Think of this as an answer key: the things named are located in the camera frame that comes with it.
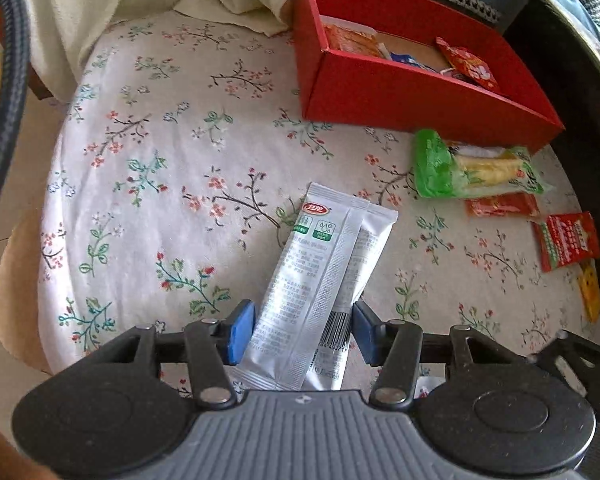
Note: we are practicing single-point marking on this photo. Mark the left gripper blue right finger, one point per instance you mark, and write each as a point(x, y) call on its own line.
point(369, 333)

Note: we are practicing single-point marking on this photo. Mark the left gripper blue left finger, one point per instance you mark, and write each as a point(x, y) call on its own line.
point(239, 327)

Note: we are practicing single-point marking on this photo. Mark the silver white snack packet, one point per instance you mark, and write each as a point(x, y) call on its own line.
point(302, 335)

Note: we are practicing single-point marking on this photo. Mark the green bamboo shoot packet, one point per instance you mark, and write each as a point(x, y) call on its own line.
point(446, 169)

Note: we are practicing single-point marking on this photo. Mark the red orange packet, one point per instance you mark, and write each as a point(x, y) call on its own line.
point(507, 205)

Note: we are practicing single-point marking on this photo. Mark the red green snack packet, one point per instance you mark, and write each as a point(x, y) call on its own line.
point(566, 239)

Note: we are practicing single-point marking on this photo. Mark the yellow snack packet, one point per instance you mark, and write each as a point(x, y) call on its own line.
point(590, 290)

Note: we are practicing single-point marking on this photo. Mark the blue white packet in box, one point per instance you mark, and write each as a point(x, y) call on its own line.
point(409, 60)

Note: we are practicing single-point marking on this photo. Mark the red cardboard box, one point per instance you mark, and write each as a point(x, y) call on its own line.
point(355, 89)

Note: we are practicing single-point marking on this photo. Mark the red packet in box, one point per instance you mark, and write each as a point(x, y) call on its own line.
point(469, 65)

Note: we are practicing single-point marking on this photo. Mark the orange packet in box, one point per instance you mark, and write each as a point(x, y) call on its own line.
point(354, 41)

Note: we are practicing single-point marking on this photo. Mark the grey coffee table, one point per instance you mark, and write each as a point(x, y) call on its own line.
point(586, 40)

